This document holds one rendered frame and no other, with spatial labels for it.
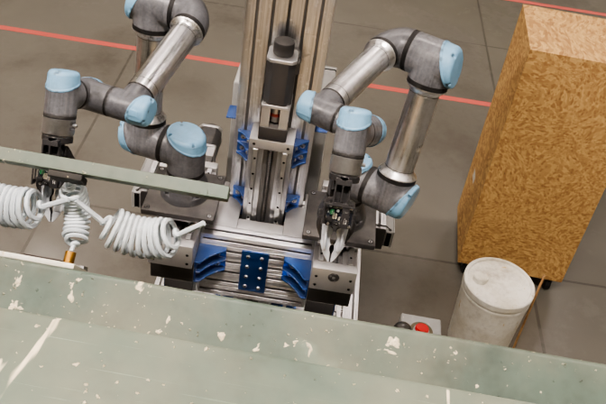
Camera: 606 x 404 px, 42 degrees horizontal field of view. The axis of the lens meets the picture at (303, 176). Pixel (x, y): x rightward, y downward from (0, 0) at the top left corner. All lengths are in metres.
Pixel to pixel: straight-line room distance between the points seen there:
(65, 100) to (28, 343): 1.36
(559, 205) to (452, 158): 1.18
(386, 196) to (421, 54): 0.42
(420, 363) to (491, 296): 2.36
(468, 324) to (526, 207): 0.60
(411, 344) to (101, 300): 0.39
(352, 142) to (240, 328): 0.84
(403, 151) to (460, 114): 2.90
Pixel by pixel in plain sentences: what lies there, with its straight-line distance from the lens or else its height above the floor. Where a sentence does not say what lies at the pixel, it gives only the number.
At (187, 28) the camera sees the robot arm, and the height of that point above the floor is 1.63.
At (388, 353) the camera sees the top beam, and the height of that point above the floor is 1.87.
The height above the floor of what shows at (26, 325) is 2.20.
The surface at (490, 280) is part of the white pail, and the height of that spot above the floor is 0.36.
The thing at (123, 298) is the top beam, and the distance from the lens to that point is 1.02.
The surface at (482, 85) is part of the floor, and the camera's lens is 5.50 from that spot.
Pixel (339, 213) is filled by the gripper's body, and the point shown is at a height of 1.48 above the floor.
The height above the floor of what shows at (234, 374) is 2.20.
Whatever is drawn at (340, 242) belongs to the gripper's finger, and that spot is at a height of 1.41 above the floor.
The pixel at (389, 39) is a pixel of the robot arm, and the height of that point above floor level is 1.66.
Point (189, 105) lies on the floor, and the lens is 4.76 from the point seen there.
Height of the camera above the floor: 2.63
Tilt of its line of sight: 38 degrees down
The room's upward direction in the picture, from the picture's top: 9 degrees clockwise
